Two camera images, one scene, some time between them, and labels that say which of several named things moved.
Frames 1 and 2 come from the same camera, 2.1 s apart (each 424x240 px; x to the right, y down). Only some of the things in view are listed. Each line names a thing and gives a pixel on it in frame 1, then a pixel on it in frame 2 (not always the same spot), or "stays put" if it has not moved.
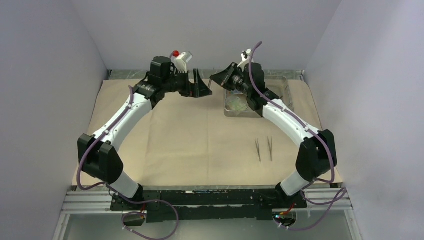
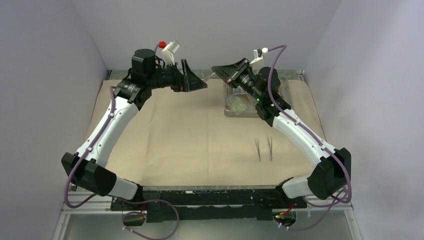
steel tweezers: x=270 y=147 stays put
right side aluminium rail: x=301 y=73 stays put
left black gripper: x=200 y=88 to x=190 y=81
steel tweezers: x=257 y=147 stays put
